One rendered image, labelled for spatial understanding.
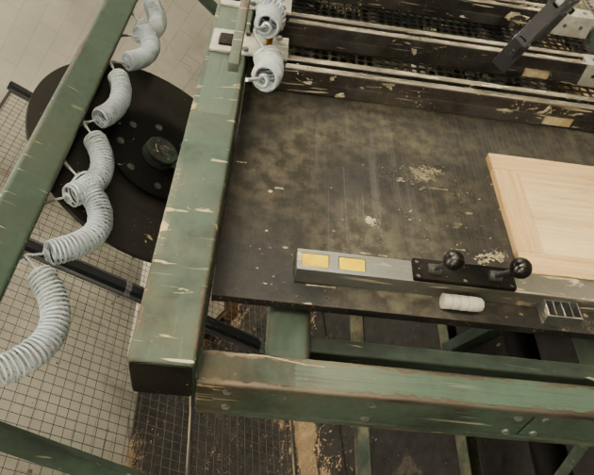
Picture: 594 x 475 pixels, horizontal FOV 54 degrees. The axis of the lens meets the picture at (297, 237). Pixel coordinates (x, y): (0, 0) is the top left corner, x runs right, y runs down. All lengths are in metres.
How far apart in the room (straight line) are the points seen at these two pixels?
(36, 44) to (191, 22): 1.69
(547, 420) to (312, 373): 0.39
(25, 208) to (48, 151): 0.21
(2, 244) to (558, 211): 1.26
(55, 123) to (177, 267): 0.86
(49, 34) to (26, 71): 0.53
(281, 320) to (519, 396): 0.43
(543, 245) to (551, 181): 0.23
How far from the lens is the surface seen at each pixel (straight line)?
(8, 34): 7.15
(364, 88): 1.54
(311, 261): 1.08
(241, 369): 0.93
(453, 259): 1.01
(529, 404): 1.04
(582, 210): 1.47
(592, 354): 1.31
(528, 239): 1.32
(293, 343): 1.06
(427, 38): 1.78
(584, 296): 1.25
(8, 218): 1.50
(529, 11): 2.14
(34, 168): 1.61
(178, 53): 6.82
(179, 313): 0.92
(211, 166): 1.15
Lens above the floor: 2.22
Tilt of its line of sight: 27 degrees down
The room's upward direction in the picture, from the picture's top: 61 degrees counter-clockwise
